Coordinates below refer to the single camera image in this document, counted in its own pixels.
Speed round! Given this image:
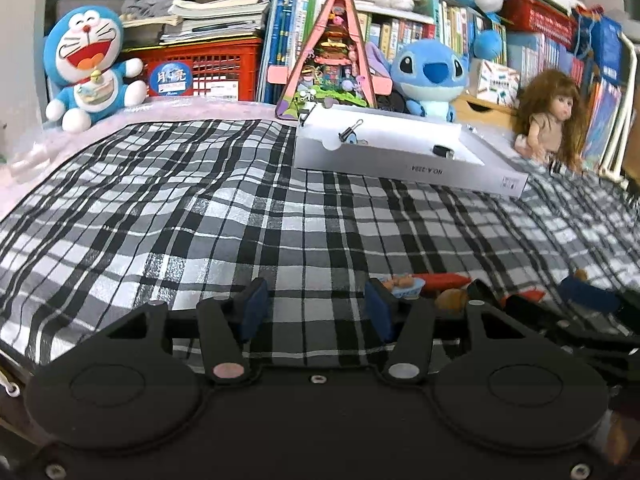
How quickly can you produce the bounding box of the brown-haired baby doll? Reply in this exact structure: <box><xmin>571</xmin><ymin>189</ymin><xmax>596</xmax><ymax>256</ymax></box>
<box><xmin>512</xmin><ymin>70</ymin><xmax>588</xmax><ymax>171</ymax></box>

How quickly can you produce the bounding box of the white shallow cardboard box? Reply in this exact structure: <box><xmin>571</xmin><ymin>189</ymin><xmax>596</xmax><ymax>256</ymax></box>
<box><xmin>292</xmin><ymin>102</ymin><xmax>530</xmax><ymax>197</ymax></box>

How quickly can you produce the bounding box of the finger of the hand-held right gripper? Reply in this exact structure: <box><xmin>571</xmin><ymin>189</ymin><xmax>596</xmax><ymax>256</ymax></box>
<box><xmin>467</xmin><ymin>279</ymin><xmax>640</xmax><ymax>362</ymax></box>
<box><xmin>559</xmin><ymin>276</ymin><xmax>640</xmax><ymax>322</ymax></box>

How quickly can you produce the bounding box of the blue toy basket with bread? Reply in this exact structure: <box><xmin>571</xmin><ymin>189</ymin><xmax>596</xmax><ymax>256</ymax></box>
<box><xmin>382</xmin><ymin>275</ymin><xmax>426</xmax><ymax>301</ymax></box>

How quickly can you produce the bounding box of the row of upright books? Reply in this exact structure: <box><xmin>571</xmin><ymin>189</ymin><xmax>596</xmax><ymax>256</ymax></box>
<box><xmin>257</xmin><ymin>0</ymin><xmax>508</xmax><ymax>106</ymax></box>

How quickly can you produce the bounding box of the pink triangular miniature house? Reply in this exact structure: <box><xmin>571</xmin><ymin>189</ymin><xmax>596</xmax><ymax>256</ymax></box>
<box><xmin>267</xmin><ymin>0</ymin><xmax>393</xmax><ymax>121</ymax></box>

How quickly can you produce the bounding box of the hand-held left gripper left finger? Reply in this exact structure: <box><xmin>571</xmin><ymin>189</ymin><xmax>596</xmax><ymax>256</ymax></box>
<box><xmin>97</xmin><ymin>277</ymin><xmax>271</xmax><ymax>386</ymax></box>

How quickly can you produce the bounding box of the grey cloth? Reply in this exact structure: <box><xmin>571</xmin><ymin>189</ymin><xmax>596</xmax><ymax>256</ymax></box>
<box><xmin>122</xmin><ymin>0</ymin><xmax>173</xmax><ymax>21</ymax></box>

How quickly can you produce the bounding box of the wooden drawer box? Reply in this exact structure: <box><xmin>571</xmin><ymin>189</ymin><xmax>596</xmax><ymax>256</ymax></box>
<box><xmin>452</xmin><ymin>92</ymin><xmax>521</xmax><ymax>123</ymax></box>

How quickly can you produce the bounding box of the red plastic basket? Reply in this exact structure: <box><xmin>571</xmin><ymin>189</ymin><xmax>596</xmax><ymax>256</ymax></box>
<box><xmin>500</xmin><ymin>0</ymin><xmax>576</xmax><ymax>48</ymax></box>

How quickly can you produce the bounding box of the blue robot cat plush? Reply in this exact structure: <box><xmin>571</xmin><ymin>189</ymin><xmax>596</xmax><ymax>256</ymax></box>
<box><xmin>44</xmin><ymin>6</ymin><xmax>148</xmax><ymax>133</ymax></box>

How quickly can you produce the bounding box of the stack of books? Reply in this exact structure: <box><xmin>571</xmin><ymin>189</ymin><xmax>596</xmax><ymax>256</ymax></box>
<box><xmin>120</xmin><ymin>0</ymin><xmax>281</xmax><ymax>46</ymax></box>

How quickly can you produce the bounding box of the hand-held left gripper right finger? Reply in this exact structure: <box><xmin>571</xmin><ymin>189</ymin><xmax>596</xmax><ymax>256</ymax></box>
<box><xmin>364</xmin><ymin>277</ymin><xmax>532</xmax><ymax>386</ymax></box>

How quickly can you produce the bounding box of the blue alien plush toy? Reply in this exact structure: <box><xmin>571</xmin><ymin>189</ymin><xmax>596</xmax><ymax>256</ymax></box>
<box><xmin>367</xmin><ymin>39</ymin><xmax>471</xmax><ymax>122</ymax></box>

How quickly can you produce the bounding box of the white wire rack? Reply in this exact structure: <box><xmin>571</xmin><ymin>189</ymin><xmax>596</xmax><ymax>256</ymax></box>
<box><xmin>597</xmin><ymin>35</ymin><xmax>640</xmax><ymax>181</ymax></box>

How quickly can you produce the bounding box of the brown toy nut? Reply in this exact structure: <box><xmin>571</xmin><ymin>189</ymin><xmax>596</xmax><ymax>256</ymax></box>
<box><xmin>434</xmin><ymin>287</ymin><xmax>471</xmax><ymax>314</ymax></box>

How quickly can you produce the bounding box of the row of blue-spined books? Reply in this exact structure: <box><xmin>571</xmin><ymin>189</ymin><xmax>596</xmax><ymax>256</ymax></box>
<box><xmin>505</xmin><ymin>32</ymin><xmax>591</xmax><ymax>91</ymax></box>

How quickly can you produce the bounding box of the black white plaid blanket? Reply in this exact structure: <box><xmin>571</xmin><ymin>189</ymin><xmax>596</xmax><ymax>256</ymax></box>
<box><xmin>0</xmin><ymin>119</ymin><xmax>640</xmax><ymax>376</ymax></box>

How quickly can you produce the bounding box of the small red toy pepper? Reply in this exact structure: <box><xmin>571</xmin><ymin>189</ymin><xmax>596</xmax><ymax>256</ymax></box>
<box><xmin>500</xmin><ymin>290</ymin><xmax>545</xmax><ymax>304</ymax></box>

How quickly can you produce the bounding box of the red plastic crate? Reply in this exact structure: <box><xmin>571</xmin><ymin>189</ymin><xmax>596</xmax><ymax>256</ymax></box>
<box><xmin>122</xmin><ymin>40</ymin><xmax>263</xmax><ymax>103</ymax></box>

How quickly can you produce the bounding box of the red toy chili pepper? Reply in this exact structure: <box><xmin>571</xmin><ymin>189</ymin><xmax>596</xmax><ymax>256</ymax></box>
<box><xmin>417</xmin><ymin>273</ymin><xmax>472</xmax><ymax>291</ymax></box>

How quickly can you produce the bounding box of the blue bag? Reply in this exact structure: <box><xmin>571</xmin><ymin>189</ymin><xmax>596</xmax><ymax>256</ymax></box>
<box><xmin>572</xmin><ymin>5</ymin><xmax>623</xmax><ymax>86</ymax></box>

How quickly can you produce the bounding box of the white printed carton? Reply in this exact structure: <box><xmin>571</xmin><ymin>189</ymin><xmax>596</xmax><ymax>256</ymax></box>
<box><xmin>472</xmin><ymin>59</ymin><xmax>521</xmax><ymax>106</ymax></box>

